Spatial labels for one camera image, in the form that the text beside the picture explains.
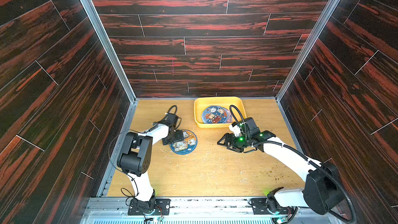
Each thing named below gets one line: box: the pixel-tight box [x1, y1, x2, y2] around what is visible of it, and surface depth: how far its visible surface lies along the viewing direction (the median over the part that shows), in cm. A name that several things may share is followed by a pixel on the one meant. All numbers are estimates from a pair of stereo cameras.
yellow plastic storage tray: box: [193, 96, 215, 129], surface depth 110 cm
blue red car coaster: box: [201, 105, 233, 124], surface depth 107 cm
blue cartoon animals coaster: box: [169, 129, 198, 156], surface depth 98 cm
